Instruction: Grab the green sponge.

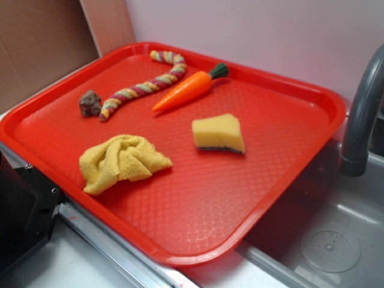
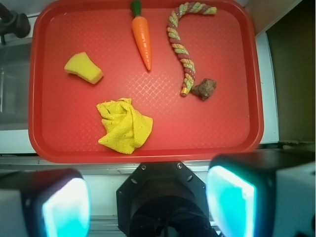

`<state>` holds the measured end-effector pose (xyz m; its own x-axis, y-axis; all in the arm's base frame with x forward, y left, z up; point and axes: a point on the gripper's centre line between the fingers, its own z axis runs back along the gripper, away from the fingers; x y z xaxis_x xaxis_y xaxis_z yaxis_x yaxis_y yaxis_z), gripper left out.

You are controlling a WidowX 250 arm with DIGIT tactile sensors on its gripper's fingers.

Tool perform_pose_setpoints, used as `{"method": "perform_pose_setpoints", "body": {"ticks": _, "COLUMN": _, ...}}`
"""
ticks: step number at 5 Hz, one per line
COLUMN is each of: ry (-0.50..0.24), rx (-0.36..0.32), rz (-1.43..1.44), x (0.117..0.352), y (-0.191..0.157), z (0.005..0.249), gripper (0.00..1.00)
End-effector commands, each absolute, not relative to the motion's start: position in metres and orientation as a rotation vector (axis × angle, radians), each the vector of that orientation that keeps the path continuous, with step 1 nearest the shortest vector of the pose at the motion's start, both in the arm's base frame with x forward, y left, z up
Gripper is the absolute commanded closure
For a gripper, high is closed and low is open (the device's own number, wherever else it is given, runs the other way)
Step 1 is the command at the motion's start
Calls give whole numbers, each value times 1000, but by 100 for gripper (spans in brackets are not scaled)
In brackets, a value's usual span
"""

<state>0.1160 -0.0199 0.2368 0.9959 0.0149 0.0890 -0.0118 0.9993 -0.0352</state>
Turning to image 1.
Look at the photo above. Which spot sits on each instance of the grey toy faucet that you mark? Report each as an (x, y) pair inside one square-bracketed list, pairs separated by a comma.
[(364, 128)]

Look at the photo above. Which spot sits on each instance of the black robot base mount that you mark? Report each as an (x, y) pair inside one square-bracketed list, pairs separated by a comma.
[(29, 205)]

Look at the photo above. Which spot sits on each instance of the red plastic tray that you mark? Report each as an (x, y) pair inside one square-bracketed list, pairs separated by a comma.
[(203, 206)]

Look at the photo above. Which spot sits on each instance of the grey toy sink basin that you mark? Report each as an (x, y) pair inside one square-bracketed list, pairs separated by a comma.
[(326, 230)]

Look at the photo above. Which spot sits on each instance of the multicolour twisted rope toy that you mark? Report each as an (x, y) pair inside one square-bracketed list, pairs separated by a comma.
[(179, 67)]

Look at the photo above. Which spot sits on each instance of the yellow crumpled cloth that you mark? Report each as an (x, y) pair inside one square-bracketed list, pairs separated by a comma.
[(121, 158)]

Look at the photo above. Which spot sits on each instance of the brown cardboard panel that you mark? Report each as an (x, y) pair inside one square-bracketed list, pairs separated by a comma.
[(44, 41)]

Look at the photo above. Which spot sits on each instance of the small brown rock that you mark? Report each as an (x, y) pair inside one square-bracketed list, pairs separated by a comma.
[(90, 104)]

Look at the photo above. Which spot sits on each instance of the orange plastic toy carrot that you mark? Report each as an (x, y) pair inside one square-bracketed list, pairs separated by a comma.
[(192, 87)]

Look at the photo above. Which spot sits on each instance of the yellow sponge with green base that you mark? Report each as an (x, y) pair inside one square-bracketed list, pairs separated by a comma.
[(218, 132)]

